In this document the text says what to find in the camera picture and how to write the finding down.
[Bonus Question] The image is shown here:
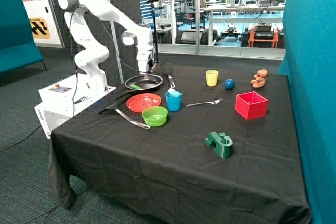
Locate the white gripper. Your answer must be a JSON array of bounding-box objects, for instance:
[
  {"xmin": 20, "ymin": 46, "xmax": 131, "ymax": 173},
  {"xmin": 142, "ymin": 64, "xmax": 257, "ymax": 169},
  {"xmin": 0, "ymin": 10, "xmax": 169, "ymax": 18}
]
[{"xmin": 136, "ymin": 50, "xmax": 156, "ymax": 79}]

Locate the green toy vegetable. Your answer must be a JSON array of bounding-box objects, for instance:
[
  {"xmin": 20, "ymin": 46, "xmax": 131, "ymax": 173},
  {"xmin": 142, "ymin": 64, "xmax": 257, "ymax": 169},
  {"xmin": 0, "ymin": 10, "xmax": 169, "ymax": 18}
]
[{"xmin": 130, "ymin": 84, "xmax": 141, "ymax": 90}]

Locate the white toy vegetable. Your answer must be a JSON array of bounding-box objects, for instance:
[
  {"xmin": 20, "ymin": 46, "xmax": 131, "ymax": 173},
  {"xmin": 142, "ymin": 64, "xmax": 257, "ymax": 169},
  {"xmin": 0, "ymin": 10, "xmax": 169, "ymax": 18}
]
[{"xmin": 167, "ymin": 88, "xmax": 182, "ymax": 96}]

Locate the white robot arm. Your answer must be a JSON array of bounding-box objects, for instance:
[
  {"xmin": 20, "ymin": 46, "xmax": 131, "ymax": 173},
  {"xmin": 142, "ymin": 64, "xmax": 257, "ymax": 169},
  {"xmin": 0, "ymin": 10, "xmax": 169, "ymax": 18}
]
[{"xmin": 58, "ymin": 0, "xmax": 155, "ymax": 92}]

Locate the black frying pan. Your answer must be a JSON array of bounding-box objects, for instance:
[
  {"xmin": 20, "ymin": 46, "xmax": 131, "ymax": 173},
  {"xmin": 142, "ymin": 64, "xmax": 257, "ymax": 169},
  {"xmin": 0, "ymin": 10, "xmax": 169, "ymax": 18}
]
[{"xmin": 113, "ymin": 74, "xmax": 163, "ymax": 100}]

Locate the black spatula near pan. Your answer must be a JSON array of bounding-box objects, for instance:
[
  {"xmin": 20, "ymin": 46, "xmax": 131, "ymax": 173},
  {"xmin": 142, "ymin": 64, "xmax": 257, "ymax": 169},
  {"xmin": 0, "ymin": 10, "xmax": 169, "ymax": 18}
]
[{"xmin": 160, "ymin": 62, "xmax": 175, "ymax": 88}]

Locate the red plastic plate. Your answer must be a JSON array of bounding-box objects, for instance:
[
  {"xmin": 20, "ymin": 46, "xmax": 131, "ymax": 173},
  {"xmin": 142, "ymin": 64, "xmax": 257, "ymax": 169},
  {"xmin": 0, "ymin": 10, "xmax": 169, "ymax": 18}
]
[{"xmin": 126, "ymin": 93, "xmax": 162, "ymax": 113}]

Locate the blue plastic cup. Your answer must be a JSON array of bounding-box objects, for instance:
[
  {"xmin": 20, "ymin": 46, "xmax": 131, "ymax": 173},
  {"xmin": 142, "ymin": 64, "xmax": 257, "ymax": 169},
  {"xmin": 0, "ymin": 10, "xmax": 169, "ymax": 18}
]
[{"xmin": 165, "ymin": 92, "xmax": 182, "ymax": 112}]

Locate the green plastic bowl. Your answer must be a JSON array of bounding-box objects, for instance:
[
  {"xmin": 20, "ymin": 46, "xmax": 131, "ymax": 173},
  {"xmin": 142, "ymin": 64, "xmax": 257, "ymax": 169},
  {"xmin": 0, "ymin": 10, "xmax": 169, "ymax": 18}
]
[{"xmin": 142, "ymin": 106, "xmax": 168, "ymax": 127}]

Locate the yellow plastic cup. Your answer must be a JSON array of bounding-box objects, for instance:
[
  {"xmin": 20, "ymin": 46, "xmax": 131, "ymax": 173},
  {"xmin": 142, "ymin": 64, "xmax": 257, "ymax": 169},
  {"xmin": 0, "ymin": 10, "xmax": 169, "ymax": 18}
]
[{"xmin": 205, "ymin": 70, "xmax": 219, "ymax": 87}]

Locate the silver fork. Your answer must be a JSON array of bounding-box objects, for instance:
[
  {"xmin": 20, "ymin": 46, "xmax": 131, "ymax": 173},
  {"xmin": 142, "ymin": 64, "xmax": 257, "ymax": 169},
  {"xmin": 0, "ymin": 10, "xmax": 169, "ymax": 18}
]
[{"xmin": 186, "ymin": 98, "xmax": 223, "ymax": 107}]

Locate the black tablecloth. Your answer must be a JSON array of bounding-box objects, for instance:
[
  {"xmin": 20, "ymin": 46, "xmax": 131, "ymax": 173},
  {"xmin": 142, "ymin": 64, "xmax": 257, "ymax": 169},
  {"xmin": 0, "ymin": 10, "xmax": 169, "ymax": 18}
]
[{"xmin": 47, "ymin": 66, "xmax": 312, "ymax": 223}]

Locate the blue ball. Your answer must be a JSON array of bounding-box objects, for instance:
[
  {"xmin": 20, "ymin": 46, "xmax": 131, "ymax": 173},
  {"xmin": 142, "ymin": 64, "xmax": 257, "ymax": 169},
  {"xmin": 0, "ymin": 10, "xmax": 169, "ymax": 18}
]
[{"xmin": 224, "ymin": 79, "xmax": 235, "ymax": 90}]

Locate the white robot control box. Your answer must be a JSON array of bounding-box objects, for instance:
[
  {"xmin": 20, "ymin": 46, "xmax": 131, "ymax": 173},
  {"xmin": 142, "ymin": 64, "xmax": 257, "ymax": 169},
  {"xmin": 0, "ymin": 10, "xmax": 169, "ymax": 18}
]
[{"xmin": 34, "ymin": 73, "xmax": 115, "ymax": 139}]

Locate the green printed block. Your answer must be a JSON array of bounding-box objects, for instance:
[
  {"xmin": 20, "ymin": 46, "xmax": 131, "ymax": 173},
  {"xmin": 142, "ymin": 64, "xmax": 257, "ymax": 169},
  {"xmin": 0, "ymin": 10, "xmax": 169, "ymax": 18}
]
[{"xmin": 205, "ymin": 132, "xmax": 233, "ymax": 158}]

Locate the red open box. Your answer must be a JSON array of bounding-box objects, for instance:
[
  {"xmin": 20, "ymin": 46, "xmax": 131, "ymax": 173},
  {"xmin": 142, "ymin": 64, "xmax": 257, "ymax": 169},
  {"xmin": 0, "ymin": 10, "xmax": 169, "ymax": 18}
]
[{"xmin": 235, "ymin": 91, "xmax": 269, "ymax": 120}]

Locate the brown teddy bear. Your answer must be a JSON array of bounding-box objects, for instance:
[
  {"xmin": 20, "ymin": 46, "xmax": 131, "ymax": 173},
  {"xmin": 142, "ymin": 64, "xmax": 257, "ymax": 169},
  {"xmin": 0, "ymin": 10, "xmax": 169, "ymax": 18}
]
[{"xmin": 250, "ymin": 69, "xmax": 268, "ymax": 88}]

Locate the teal sofa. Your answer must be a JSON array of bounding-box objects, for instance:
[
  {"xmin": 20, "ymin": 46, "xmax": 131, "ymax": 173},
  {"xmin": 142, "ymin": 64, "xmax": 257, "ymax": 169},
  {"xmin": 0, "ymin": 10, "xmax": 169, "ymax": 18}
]
[{"xmin": 0, "ymin": 0, "xmax": 44, "ymax": 73}]

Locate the black spatula steel handle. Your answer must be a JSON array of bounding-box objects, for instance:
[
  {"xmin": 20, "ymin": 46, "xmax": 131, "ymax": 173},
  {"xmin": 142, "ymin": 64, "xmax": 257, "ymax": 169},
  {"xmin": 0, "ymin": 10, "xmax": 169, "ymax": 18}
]
[{"xmin": 99, "ymin": 103, "xmax": 151, "ymax": 130}]

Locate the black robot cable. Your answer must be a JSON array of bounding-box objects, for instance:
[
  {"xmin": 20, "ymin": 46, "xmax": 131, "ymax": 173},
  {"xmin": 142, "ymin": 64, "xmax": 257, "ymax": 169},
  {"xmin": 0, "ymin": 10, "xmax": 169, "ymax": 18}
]
[{"xmin": 68, "ymin": 6, "xmax": 142, "ymax": 114}]

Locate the teal partition wall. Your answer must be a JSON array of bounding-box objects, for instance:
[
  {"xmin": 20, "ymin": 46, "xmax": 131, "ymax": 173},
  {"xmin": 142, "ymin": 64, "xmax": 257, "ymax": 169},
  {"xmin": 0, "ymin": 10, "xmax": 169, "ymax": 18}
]
[{"xmin": 278, "ymin": 0, "xmax": 335, "ymax": 223}]

